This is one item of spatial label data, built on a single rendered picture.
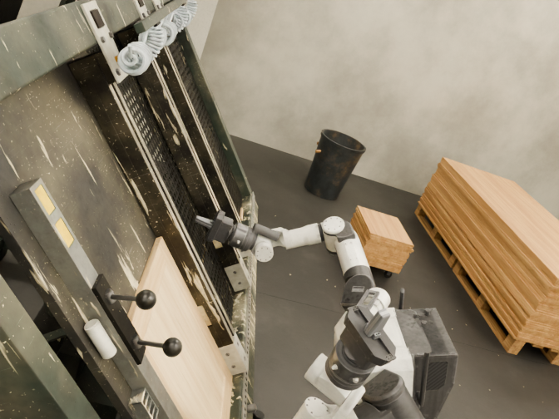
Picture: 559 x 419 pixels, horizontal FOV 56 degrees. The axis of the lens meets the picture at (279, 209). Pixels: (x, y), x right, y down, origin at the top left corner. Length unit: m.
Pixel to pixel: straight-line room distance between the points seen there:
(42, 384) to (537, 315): 4.23
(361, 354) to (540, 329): 3.88
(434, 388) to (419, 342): 0.13
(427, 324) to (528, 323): 3.24
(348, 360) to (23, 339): 0.58
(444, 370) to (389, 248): 3.19
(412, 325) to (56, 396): 0.97
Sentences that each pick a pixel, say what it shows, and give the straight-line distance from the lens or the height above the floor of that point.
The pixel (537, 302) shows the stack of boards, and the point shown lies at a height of 0.52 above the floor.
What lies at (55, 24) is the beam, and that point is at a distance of 1.19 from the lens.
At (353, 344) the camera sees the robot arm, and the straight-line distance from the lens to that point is 1.05.
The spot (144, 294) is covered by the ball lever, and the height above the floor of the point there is 1.52.
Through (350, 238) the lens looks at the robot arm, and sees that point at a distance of 1.79.
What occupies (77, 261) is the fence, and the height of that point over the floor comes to 1.52.
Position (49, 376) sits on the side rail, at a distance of 0.89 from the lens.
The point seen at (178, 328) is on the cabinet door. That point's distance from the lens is 1.48.
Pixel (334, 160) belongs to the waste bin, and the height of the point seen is 0.47.
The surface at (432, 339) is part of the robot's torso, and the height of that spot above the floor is 1.40.
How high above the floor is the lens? 2.13
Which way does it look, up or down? 24 degrees down
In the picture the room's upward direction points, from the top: 23 degrees clockwise
